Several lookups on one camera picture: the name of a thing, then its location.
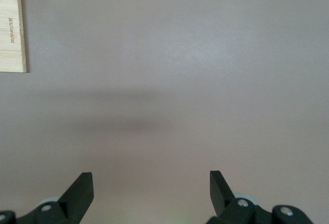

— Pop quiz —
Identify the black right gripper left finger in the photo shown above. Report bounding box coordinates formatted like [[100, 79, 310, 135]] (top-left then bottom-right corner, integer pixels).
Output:
[[0, 172, 94, 224]]

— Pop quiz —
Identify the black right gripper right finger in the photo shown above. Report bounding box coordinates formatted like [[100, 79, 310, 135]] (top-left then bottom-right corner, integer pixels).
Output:
[[207, 170, 316, 224]]

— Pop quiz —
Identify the wooden cutting board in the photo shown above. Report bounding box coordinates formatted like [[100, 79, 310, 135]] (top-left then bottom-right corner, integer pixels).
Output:
[[0, 0, 28, 73]]

